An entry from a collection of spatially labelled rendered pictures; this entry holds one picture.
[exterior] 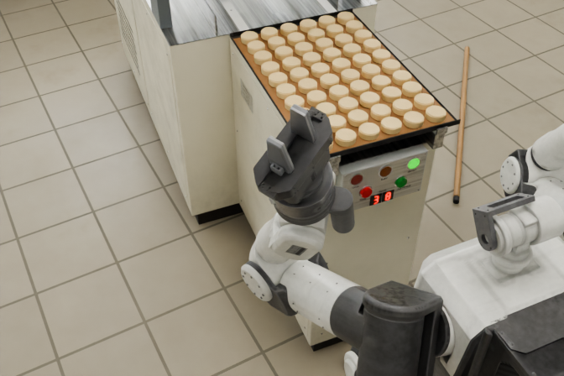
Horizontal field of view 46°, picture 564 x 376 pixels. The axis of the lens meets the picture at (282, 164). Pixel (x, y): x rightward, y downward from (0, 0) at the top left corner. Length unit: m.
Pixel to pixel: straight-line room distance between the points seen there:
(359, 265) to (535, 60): 2.10
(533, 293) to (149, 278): 1.67
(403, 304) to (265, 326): 1.38
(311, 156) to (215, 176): 1.68
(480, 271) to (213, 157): 1.47
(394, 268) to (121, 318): 0.97
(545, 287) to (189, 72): 1.39
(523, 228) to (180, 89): 1.40
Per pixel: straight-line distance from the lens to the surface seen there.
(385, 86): 1.77
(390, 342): 1.00
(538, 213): 1.05
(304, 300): 1.12
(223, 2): 2.18
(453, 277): 1.08
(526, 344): 1.03
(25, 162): 3.10
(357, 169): 1.62
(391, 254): 2.00
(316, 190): 0.86
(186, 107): 2.23
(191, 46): 2.11
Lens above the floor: 1.93
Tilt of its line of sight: 42 degrees down
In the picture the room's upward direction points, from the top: straight up
